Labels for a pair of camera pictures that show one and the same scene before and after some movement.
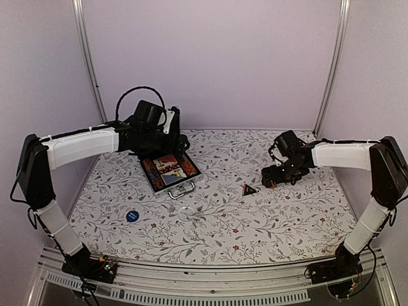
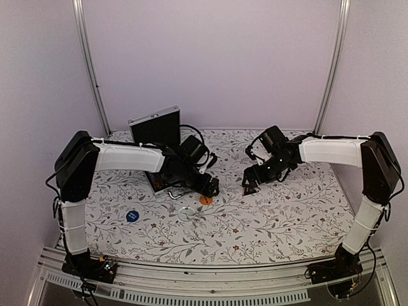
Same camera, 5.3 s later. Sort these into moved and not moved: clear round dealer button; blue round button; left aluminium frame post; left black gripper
Moved: left black gripper
Not moved: clear round dealer button; left aluminium frame post; blue round button
